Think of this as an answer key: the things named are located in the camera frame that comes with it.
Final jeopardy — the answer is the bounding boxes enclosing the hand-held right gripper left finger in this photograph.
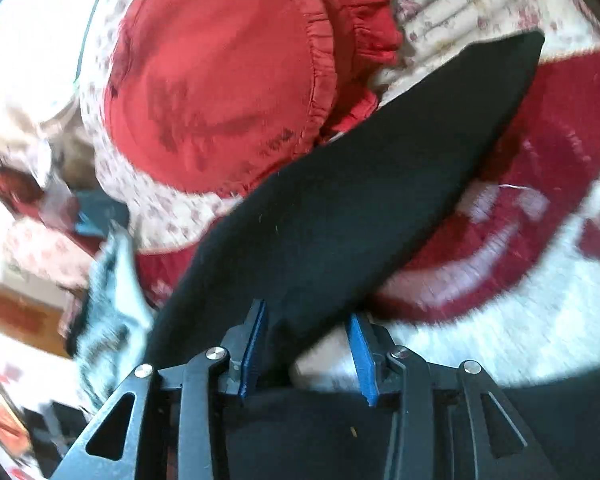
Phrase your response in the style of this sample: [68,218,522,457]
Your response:
[52,299,268,480]

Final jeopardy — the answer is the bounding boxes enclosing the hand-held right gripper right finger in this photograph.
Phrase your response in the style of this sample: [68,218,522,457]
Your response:
[345,311,563,480]

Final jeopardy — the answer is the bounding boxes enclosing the black pants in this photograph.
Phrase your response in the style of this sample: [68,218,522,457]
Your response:
[145,30,547,480]

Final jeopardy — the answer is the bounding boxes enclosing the light blue knitted garment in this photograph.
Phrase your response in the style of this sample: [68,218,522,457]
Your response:
[65,220,157,401]

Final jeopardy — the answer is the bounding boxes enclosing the teal blue cloth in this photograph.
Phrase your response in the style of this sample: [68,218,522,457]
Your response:
[75,189,131,238]

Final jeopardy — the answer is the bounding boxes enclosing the floral cushion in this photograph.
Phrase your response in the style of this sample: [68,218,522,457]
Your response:
[0,220,97,291]

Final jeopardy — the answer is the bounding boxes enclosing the red fabric bag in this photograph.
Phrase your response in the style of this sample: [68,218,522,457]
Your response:
[0,167,81,227]

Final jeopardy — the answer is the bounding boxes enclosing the red heart-shaped ruffled pillow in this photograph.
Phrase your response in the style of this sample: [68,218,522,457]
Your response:
[102,0,406,196]

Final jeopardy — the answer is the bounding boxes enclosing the red and white patterned blanket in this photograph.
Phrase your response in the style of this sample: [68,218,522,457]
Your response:
[135,50,600,391]

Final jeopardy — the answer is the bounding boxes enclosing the floral cream quilt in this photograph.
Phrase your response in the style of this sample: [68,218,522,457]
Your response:
[77,0,600,256]

